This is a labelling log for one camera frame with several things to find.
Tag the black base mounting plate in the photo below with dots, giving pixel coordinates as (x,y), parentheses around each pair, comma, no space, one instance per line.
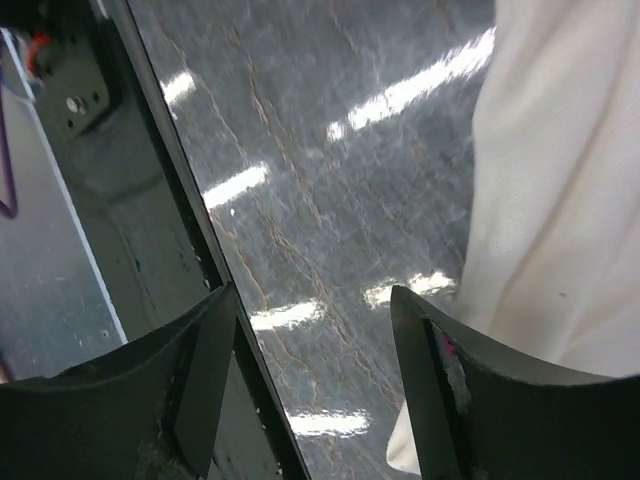
(109,130)

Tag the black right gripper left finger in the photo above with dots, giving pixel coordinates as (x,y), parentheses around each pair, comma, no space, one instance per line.
(147,410)

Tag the white cloth napkin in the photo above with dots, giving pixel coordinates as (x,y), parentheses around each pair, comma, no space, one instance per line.
(552,261)

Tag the aluminium front frame rails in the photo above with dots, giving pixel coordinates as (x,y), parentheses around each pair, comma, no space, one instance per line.
(56,311)

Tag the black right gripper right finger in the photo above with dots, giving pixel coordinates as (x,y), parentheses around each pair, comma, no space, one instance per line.
(482,410)

